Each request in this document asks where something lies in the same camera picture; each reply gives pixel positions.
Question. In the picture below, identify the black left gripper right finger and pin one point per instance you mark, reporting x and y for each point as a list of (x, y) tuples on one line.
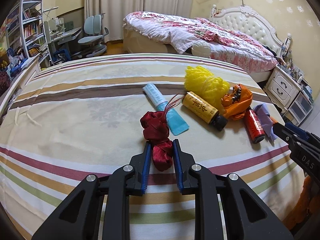
[(225, 207)]

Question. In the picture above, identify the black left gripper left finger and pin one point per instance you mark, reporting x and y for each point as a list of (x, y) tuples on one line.
[(100, 203)]

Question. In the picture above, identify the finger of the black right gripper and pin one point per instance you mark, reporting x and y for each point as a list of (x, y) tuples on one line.
[(289, 137), (305, 135)]

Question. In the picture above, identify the lavender paper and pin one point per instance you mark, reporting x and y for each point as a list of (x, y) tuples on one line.
[(265, 119)]

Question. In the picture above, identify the dark red satin cloth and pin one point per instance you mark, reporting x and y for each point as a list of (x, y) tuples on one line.
[(156, 131)]

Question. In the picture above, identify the orange folded paper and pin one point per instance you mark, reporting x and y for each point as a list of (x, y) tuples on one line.
[(274, 121)]

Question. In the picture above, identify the red drink can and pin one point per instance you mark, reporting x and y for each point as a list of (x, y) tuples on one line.
[(253, 126)]

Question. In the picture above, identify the white plastic drawer unit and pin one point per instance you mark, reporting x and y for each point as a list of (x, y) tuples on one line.
[(300, 108)]

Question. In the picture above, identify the white nightstand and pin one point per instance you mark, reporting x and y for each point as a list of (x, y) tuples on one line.
[(282, 89)]

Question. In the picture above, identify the orange plastic bag wad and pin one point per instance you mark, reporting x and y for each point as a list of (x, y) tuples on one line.
[(237, 102)]

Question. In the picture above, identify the yellow tea bottle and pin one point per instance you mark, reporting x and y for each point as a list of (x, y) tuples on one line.
[(204, 110)]

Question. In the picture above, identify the yellow foam net bundle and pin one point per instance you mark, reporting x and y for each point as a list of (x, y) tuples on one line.
[(206, 85)]

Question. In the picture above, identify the striped bed sheet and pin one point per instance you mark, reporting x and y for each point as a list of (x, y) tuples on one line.
[(83, 118)]

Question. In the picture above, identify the white tufted headboard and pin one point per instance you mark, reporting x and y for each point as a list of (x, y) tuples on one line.
[(248, 21)]

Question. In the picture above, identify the floral quilt bed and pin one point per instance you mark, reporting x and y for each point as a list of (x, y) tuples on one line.
[(151, 32)]

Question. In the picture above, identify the grey study desk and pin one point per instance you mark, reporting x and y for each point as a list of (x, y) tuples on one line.
[(57, 38)]

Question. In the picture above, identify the white bookshelf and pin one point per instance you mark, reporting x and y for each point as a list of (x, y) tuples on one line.
[(24, 31)]

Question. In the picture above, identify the grey blue desk chair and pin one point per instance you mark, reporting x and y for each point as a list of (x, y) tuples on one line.
[(93, 39)]

